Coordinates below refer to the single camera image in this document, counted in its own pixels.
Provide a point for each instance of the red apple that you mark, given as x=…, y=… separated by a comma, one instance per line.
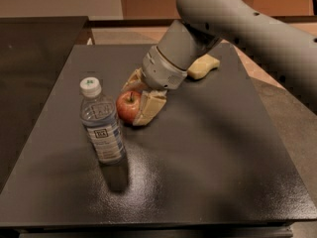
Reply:
x=128, y=105

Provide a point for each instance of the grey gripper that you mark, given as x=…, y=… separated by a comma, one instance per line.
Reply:
x=162, y=71

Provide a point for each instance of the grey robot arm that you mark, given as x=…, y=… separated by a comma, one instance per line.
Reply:
x=288, y=54

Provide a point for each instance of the yellow sponge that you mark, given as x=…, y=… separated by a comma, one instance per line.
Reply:
x=202, y=66

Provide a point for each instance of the clear plastic water bottle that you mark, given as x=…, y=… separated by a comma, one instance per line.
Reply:
x=99, y=117

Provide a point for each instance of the dark side table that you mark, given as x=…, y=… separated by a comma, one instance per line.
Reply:
x=33, y=51

